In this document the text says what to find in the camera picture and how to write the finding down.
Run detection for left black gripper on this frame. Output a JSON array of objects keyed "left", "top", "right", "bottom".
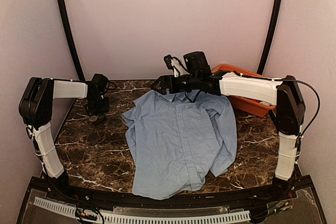
[{"left": 88, "top": 94, "right": 110, "bottom": 113}]

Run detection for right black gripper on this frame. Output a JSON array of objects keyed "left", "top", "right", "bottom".
[{"left": 151, "top": 72, "right": 200, "bottom": 94}]

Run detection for round white brooch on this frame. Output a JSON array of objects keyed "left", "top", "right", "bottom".
[{"left": 89, "top": 115, "right": 98, "bottom": 122}]

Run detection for light blue button shirt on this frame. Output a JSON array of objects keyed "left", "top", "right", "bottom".
[{"left": 122, "top": 90, "right": 237, "bottom": 200}]

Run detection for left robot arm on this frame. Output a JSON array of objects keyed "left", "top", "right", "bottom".
[{"left": 19, "top": 73, "right": 110, "bottom": 201}]

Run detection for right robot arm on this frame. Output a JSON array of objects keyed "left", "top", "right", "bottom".
[{"left": 151, "top": 51, "right": 308, "bottom": 200}]

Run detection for black brooch box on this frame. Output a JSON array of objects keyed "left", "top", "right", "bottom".
[{"left": 88, "top": 113, "right": 107, "bottom": 125}]

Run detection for orange plastic basin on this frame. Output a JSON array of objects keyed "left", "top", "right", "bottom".
[{"left": 212, "top": 64, "right": 276, "bottom": 118}]

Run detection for red and white clothes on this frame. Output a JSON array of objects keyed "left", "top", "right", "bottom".
[{"left": 257, "top": 101, "right": 271, "bottom": 106}]

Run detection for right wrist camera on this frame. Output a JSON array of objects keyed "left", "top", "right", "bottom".
[{"left": 163, "top": 55, "right": 188, "bottom": 77}]

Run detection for left black frame post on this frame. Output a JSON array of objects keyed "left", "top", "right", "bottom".
[{"left": 57, "top": 0, "right": 86, "bottom": 81}]

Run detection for black frame post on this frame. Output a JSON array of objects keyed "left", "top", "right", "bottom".
[
  {"left": 257, "top": 0, "right": 282, "bottom": 75},
  {"left": 57, "top": 0, "right": 86, "bottom": 81}
]

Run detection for white slotted cable duct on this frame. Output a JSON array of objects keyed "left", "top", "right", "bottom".
[{"left": 33, "top": 197, "right": 251, "bottom": 224}]

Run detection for right black frame post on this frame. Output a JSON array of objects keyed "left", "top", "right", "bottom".
[{"left": 257, "top": 0, "right": 282, "bottom": 75}]

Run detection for black front rail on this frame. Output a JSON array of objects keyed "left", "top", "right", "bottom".
[{"left": 28, "top": 175, "right": 312, "bottom": 217}]

